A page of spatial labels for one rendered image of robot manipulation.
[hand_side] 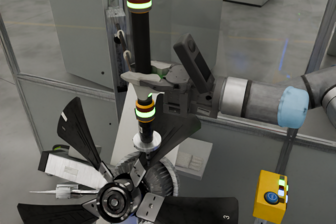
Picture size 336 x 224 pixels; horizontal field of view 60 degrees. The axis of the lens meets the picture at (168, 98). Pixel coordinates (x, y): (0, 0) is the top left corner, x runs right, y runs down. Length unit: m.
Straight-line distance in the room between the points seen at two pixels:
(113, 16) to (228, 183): 1.19
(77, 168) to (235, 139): 0.84
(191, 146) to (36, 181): 1.56
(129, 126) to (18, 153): 1.98
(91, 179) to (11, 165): 1.88
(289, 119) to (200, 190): 1.48
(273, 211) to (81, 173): 0.71
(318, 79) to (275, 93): 0.13
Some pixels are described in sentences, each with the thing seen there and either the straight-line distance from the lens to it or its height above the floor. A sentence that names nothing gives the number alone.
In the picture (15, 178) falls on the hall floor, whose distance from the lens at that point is 2.85.
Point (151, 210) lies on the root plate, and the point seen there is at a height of 1.18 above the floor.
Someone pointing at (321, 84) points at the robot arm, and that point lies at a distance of 0.66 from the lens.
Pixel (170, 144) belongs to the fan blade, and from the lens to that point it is 0.85.
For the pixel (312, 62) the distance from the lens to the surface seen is 1.32.
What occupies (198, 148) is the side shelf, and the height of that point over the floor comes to 0.86.
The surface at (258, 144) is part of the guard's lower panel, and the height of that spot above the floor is 0.90.
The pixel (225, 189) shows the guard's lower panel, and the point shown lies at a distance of 1.92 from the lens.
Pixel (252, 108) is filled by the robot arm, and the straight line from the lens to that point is 0.55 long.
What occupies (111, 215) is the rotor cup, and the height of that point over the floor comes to 1.19.
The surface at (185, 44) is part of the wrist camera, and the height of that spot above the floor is 1.74.
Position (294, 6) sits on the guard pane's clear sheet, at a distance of 1.25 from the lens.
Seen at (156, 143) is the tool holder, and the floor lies 1.46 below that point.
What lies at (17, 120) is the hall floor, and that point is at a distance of 3.46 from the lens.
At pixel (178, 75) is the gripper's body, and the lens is 0.59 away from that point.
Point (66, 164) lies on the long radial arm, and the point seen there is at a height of 1.13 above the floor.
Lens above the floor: 1.97
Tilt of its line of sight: 35 degrees down
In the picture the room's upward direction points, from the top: straight up
